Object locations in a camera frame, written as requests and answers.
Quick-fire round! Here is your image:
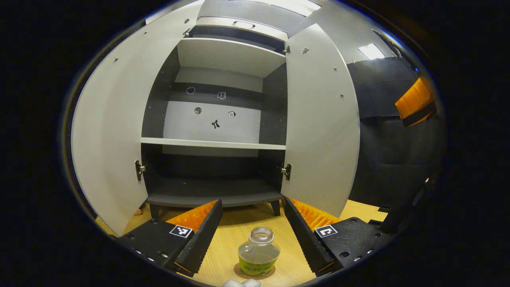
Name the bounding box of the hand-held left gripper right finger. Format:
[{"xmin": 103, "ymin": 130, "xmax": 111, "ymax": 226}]
[{"xmin": 282, "ymin": 197, "xmax": 393, "ymax": 275}]

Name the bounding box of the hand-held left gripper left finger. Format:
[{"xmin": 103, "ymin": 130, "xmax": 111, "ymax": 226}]
[{"xmin": 116, "ymin": 199, "xmax": 224, "ymax": 277}]

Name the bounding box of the green label clear bottle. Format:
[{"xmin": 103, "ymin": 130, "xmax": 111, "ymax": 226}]
[{"xmin": 238, "ymin": 227, "xmax": 281, "ymax": 277}]

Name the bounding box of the round brown coaster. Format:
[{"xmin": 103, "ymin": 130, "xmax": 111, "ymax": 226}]
[{"xmin": 233, "ymin": 261, "xmax": 276, "ymax": 280}]

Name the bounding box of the grey cabinet door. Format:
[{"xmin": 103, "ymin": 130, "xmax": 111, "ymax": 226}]
[
  {"xmin": 280, "ymin": 23, "xmax": 361, "ymax": 218},
  {"xmin": 71, "ymin": 2, "xmax": 204, "ymax": 236}
]

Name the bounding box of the small ceiling light panel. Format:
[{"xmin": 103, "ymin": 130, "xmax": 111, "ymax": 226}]
[{"xmin": 358, "ymin": 43, "xmax": 386, "ymax": 60}]

